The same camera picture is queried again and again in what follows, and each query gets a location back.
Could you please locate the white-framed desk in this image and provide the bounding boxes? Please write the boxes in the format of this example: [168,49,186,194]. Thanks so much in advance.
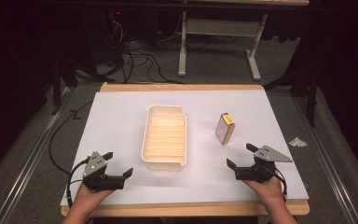
[176,0,310,82]

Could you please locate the crumpled white paper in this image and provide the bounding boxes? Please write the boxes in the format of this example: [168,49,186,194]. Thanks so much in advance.
[288,136,309,148]

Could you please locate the tangled black cables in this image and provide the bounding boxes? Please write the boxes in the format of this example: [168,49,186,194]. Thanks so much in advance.
[104,18,185,85]

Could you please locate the metal floor rail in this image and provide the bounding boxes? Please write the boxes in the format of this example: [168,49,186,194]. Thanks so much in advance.
[292,95,358,224]
[0,88,73,224]

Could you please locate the person's left hand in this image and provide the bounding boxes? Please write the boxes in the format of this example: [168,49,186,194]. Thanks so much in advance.
[74,183,116,213]

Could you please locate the dark equipment box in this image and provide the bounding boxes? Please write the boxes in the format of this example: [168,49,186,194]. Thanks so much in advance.
[82,7,126,67]

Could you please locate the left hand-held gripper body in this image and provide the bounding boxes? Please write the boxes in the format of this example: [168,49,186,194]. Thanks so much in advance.
[82,151,126,191]

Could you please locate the white paper sheet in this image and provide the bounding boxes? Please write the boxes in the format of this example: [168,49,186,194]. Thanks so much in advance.
[60,90,310,207]

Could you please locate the black floor cable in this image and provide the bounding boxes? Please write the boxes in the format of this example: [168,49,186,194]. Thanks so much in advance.
[48,101,93,175]

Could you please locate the person's right hand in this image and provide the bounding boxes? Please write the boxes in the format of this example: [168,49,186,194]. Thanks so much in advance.
[243,175,286,210]

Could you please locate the small yellow-topped carton box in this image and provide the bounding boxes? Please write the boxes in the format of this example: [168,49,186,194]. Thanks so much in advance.
[214,112,236,147]

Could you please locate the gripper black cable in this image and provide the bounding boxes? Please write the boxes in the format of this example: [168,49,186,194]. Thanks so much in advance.
[65,157,90,209]
[273,167,289,201]

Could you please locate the white ribbed plastic bin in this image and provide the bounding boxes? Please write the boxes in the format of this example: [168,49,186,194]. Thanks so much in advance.
[141,105,188,173]

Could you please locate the black metal stand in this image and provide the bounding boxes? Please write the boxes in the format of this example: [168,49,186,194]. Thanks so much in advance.
[263,65,321,128]
[49,57,79,117]

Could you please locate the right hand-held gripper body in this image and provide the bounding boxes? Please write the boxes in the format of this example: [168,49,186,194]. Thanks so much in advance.
[235,145,294,183]

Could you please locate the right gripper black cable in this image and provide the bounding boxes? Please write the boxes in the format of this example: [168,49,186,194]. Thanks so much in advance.
[273,167,289,201]

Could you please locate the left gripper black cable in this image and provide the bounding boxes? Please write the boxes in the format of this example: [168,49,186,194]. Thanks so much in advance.
[65,157,90,209]

